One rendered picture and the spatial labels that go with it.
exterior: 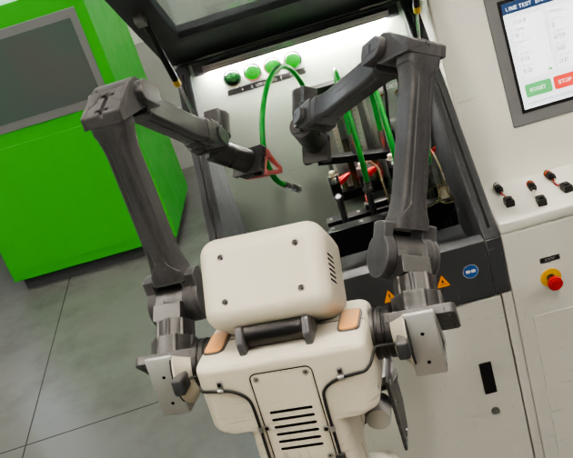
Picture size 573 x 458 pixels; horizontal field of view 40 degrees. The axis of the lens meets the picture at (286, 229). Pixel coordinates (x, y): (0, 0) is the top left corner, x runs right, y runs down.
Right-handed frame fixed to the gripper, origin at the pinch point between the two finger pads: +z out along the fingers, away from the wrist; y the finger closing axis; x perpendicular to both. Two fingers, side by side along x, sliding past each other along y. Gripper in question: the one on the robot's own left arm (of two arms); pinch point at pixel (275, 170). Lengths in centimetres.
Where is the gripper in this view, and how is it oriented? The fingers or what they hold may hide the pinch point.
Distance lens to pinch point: 194.4
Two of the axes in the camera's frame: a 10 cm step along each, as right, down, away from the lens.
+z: 7.4, 2.0, 6.4
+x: -0.7, 9.7, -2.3
